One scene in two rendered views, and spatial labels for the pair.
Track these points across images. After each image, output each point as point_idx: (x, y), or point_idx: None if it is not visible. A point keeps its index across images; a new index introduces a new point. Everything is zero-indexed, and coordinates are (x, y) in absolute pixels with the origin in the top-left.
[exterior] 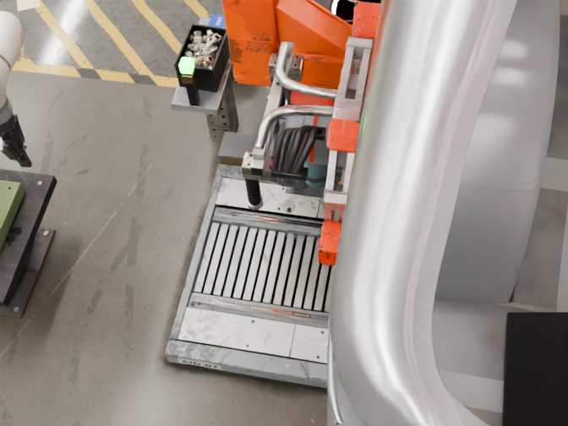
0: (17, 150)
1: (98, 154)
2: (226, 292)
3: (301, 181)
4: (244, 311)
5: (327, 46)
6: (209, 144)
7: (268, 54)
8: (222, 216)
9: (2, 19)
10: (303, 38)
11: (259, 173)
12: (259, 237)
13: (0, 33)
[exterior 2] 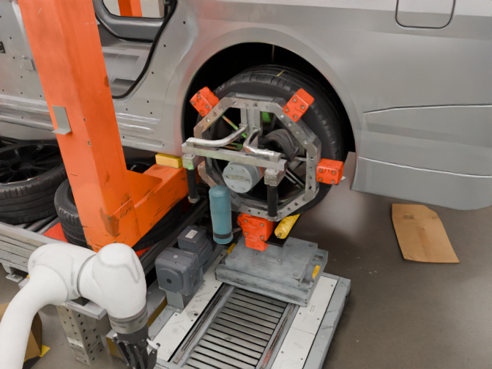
0: (148, 356)
1: None
2: (250, 368)
3: (199, 274)
4: (271, 358)
5: (151, 181)
6: (96, 368)
7: (132, 211)
8: (180, 359)
9: (53, 244)
10: (140, 184)
11: (286, 166)
12: (210, 338)
13: (74, 247)
